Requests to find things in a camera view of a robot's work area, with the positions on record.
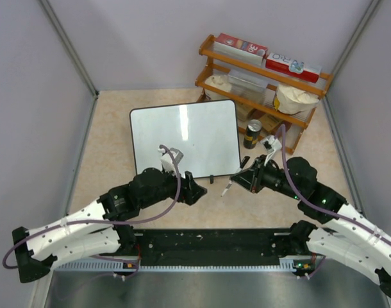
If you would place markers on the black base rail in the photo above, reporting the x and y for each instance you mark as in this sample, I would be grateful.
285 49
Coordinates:
215 247

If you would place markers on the white paper bag left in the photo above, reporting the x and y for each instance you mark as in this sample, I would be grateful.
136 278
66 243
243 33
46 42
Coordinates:
218 81

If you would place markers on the brown scouring pad pack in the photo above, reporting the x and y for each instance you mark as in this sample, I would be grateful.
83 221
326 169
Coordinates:
270 124

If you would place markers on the grey cable duct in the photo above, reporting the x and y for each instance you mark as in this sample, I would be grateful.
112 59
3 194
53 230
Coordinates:
287 265

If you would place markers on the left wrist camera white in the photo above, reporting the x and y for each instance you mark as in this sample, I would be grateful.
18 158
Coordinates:
170 159

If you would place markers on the red white box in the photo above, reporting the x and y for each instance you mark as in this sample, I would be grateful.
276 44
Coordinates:
239 49
293 67

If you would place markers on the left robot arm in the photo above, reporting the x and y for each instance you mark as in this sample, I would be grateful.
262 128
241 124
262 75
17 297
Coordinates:
101 227

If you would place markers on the red white box right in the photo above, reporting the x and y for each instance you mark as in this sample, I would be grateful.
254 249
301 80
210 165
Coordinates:
293 67

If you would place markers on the white paper bag right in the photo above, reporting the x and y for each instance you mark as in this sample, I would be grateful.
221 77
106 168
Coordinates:
290 100

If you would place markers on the clear plastic box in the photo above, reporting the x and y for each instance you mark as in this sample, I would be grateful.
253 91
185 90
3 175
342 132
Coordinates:
247 85

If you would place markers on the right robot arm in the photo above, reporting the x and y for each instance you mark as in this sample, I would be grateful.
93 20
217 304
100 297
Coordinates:
344 234

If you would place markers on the white whiteboard black frame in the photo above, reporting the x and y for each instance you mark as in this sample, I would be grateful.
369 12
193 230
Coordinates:
206 134

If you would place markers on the black white marker pen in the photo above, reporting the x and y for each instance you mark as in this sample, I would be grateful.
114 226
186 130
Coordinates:
242 164

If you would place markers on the orange wooden shelf rack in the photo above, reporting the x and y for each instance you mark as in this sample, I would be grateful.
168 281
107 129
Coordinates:
218 63

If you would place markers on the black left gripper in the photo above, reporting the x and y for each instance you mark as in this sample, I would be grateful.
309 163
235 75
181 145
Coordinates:
189 190

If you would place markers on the black yellow drink can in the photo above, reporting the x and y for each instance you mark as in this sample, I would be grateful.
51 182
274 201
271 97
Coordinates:
252 132

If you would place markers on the white paper bag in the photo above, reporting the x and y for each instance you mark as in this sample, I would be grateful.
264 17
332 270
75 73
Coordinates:
290 100
218 81

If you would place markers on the red white box left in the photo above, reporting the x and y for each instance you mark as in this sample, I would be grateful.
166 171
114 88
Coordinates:
239 49

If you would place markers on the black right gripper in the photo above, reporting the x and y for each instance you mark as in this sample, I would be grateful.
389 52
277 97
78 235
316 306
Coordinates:
252 178

